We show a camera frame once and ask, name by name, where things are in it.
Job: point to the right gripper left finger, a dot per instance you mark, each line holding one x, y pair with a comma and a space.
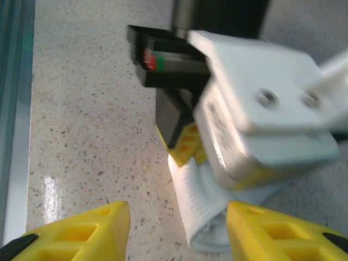
76, 236

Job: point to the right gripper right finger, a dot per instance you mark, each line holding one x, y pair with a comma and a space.
277, 236

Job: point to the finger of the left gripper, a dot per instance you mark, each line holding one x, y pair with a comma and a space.
201, 156
174, 119

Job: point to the white sock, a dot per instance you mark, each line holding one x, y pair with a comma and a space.
195, 201

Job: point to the long aluminium frame rail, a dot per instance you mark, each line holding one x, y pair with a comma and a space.
13, 108

